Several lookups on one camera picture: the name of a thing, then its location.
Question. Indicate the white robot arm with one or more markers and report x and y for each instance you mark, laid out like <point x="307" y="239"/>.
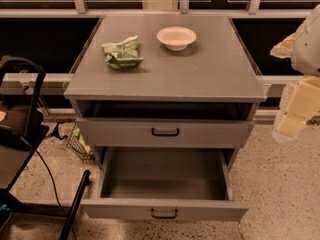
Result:
<point x="303" y="46"/>

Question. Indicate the grey drawer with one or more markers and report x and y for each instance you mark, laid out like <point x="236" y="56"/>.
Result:
<point x="164" y="184"/>
<point x="165" y="124"/>

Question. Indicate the green crumpled snack bag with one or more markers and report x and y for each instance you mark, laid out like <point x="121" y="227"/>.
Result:
<point x="123" y="54"/>

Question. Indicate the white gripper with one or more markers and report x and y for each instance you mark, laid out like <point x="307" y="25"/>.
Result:
<point x="308" y="53"/>

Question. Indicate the wire basket with green item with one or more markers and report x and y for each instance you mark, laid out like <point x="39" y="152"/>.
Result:
<point x="77" y="144"/>

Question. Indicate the black floor pole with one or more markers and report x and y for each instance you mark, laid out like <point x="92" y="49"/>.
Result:
<point x="75" y="205"/>

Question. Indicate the grey top drawer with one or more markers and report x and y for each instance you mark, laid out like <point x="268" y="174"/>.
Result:
<point x="165" y="124"/>

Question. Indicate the grey drawer cabinet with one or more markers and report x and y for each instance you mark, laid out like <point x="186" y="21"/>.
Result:
<point x="213" y="69"/>

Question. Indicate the white bowl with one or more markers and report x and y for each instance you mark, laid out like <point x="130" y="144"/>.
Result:
<point x="176" y="38"/>

